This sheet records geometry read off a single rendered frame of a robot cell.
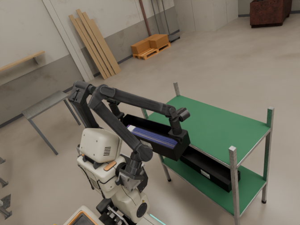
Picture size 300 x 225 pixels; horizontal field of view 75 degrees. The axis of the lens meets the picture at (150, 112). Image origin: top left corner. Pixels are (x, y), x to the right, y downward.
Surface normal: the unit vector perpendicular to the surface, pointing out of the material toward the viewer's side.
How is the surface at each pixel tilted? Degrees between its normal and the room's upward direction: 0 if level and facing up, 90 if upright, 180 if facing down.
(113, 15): 90
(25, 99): 90
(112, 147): 90
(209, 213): 0
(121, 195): 90
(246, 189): 0
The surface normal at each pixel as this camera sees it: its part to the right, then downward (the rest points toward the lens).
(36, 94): 0.60, 0.30
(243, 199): -0.28, -0.79
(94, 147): -0.64, -0.10
